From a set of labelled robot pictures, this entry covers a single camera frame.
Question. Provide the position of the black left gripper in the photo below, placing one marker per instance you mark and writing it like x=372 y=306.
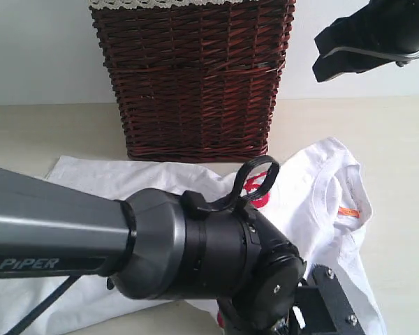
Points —
x=320 y=307

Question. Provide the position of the white t-shirt with red lettering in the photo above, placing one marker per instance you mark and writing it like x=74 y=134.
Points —
x=317 y=202

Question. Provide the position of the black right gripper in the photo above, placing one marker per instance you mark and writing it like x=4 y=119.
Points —
x=385 y=27

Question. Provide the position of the dark red wicker basket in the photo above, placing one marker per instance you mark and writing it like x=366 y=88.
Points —
x=196 y=83

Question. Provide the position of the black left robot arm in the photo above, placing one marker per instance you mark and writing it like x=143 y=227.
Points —
x=158 y=245

